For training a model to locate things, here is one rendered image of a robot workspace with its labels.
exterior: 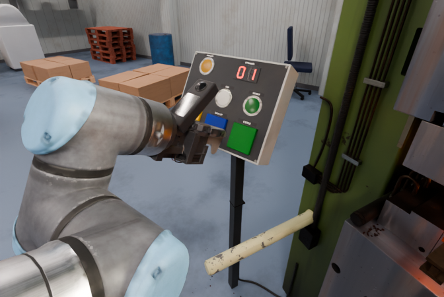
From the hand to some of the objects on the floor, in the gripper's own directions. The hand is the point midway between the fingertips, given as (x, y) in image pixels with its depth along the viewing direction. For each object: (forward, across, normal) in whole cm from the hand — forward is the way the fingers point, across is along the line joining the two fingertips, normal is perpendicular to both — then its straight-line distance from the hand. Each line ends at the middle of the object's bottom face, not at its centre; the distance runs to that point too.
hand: (222, 131), depth 57 cm
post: (+72, -9, -82) cm, 110 cm away
